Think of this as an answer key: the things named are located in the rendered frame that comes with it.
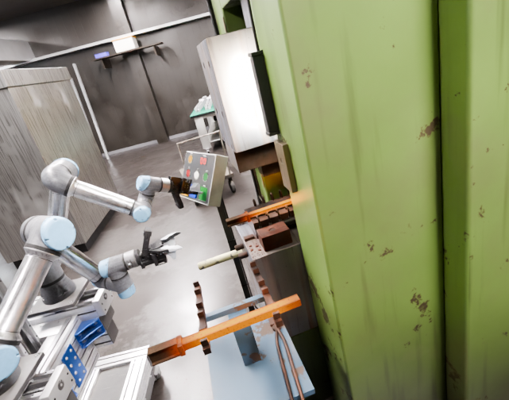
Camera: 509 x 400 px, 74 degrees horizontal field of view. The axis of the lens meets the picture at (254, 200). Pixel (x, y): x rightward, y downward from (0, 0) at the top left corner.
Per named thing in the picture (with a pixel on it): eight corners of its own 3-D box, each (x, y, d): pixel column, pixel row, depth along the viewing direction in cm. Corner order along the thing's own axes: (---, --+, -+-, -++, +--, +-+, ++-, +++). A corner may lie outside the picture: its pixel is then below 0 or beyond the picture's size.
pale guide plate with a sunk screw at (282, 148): (292, 193, 115) (282, 145, 108) (283, 185, 123) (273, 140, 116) (298, 191, 115) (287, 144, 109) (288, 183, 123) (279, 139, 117)
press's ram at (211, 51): (241, 158, 119) (208, 35, 104) (222, 140, 154) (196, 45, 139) (348, 125, 125) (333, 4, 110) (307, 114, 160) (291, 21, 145)
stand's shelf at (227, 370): (219, 432, 98) (217, 428, 97) (205, 336, 134) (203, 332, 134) (315, 393, 102) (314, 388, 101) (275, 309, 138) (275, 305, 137)
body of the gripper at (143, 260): (168, 253, 152) (141, 263, 150) (162, 237, 148) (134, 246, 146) (169, 262, 145) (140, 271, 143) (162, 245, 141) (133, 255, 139)
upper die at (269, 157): (239, 173, 135) (233, 151, 132) (229, 162, 153) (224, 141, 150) (334, 143, 141) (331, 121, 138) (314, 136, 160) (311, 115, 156)
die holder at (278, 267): (275, 343, 150) (252, 260, 133) (254, 293, 185) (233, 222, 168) (387, 298, 159) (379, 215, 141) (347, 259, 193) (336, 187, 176)
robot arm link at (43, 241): (-11, 376, 111) (62, 222, 132) (10, 390, 104) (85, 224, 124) (-54, 375, 102) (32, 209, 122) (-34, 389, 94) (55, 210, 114)
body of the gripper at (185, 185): (193, 179, 179) (172, 177, 171) (190, 195, 180) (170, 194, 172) (187, 178, 185) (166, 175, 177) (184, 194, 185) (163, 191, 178)
